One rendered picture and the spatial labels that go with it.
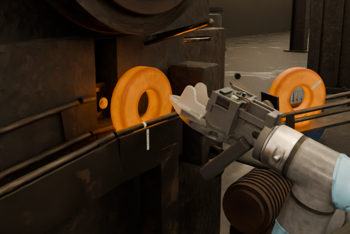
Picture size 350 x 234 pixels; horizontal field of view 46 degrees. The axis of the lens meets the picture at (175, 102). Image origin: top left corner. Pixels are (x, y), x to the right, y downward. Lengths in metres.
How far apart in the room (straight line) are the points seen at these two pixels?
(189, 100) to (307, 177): 0.24
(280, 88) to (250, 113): 0.34
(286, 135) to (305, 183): 0.08
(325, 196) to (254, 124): 0.15
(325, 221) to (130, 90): 0.40
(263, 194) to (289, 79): 0.29
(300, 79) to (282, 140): 0.42
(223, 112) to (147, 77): 0.18
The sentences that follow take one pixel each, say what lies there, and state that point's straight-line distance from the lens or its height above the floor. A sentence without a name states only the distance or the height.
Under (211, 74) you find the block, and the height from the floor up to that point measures 0.78.
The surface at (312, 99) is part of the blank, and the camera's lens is 1.10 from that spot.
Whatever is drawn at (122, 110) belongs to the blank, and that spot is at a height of 0.74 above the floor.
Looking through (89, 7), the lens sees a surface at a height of 0.93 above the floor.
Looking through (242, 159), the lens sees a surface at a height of 0.58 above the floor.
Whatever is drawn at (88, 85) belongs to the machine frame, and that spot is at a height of 0.78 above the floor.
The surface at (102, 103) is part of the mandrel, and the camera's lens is 0.84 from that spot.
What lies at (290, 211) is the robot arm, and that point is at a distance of 0.69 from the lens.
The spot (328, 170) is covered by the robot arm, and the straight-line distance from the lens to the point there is 0.65.
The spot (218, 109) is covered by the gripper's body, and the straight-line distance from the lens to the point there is 0.70.
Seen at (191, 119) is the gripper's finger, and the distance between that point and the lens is 0.72.
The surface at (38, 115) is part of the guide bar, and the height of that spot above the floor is 0.75.
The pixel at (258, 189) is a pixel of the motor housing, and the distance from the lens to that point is 0.97.
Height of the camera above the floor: 0.92
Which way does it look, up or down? 13 degrees down
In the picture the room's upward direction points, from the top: straight up
